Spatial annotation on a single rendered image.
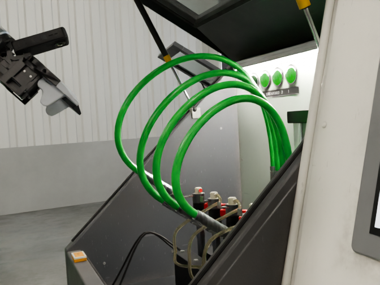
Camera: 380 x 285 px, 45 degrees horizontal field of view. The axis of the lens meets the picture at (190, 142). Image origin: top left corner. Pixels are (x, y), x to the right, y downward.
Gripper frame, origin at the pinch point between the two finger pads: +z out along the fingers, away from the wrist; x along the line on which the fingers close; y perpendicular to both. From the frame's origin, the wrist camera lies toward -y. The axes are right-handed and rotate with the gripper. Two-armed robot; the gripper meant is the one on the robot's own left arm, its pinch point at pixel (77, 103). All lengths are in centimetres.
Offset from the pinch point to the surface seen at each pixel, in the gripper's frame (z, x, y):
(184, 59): 10.1, 1.9, -22.4
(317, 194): 41, 34, -8
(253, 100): 26.3, 22.0, -17.2
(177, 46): -39, -292, -144
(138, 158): 17.5, 7.9, 1.4
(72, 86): -171, -625, -111
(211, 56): 14.0, 0.7, -27.8
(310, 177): 39, 32, -10
